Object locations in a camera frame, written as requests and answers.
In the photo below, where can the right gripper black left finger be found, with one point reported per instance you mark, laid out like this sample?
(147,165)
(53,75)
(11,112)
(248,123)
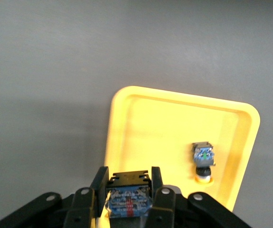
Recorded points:
(81,206)

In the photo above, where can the yellow push button green mark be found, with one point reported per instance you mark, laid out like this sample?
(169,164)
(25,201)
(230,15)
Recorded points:
(204,154)

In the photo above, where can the yellow push button red mark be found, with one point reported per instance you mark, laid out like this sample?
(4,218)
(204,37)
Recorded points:
(127,202)

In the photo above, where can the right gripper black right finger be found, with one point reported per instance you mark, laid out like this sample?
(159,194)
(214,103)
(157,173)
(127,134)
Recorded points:
(165,206)

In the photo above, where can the yellow plastic tray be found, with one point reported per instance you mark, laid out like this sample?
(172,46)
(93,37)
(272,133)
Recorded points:
(174,133)

